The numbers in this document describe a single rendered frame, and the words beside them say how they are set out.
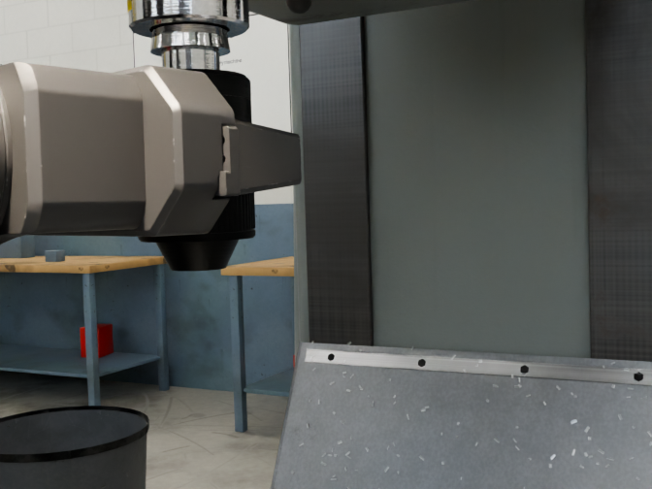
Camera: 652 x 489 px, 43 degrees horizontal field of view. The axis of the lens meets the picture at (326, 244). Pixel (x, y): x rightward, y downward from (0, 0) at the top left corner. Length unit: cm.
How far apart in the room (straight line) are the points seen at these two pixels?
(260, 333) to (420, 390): 465
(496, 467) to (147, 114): 46
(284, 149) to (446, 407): 39
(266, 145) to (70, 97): 9
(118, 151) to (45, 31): 620
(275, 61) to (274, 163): 492
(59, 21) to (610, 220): 588
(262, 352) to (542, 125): 473
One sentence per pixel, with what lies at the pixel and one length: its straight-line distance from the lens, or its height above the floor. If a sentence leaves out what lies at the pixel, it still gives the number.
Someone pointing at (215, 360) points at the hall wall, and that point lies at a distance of 554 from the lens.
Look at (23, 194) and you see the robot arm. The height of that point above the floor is 121.
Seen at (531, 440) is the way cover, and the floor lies 103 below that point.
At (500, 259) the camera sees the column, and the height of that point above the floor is 116.
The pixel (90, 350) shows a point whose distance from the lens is 511.
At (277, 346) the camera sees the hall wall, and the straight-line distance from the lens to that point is 527.
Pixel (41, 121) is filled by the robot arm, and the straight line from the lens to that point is 26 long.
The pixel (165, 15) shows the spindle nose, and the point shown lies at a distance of 33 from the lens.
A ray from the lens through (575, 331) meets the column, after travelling 67.
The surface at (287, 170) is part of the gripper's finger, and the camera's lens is 33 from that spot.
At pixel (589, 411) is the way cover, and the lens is 66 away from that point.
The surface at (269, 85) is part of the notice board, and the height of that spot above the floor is 192.
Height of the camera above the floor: 121
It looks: 3 degrees down
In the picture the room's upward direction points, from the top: 2 degrees counter-clockwise
